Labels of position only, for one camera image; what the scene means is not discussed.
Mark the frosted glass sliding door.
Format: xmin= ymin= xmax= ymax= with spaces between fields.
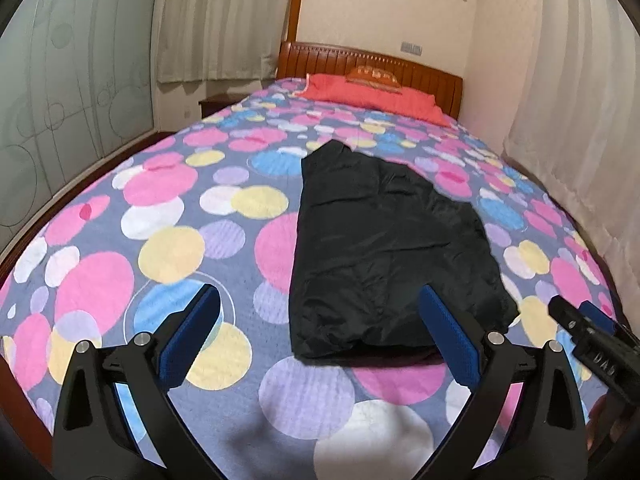
xmin=0 ymin=0 xmax=164 ymax=242

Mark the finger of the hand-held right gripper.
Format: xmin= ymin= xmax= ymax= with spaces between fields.
xmin=548 ymin=295 xmax=597 ymax=343
xmin=579 ymin=302 xmax=640 ymax=348

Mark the polka dot bedspread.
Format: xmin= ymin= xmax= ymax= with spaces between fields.
xmin=0 ymin=77 xmax=632 ymax=480

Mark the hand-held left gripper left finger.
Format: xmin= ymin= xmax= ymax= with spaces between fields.
xmin=52 ymin=284 xmax=223 ymax=480

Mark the wooden nightstand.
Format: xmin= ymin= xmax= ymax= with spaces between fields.
xmin=198 ymin=93 xmax=246 ymax=121

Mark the cream window curtain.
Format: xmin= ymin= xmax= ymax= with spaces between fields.
xmin=502 ymin=0 xmax=640 ymax=313
xmin=156 ymin=0 xmax=301 ymax=85

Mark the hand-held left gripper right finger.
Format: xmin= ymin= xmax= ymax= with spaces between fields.
xmin=417 ymin=284 xmax=588 ymax=480

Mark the person's right hand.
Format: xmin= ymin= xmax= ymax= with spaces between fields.
xmin=586 ymin=393 xmax=633 ymax=462

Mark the black puffer jacket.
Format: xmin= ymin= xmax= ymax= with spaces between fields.
xmin=289 ymin=140 xmax=521 ymax=362

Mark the wooden wall trim post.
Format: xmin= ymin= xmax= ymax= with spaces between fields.
xmin=286 ymin=0 xmax=309 ymax=44

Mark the orange patterned cushion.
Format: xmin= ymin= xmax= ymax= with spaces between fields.
xmin=344 ymin=64 xmax=405 ymax=96

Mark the red pillow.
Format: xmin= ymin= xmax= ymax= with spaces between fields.
xmin=298 ymin=72 xmax=449 ymax=127

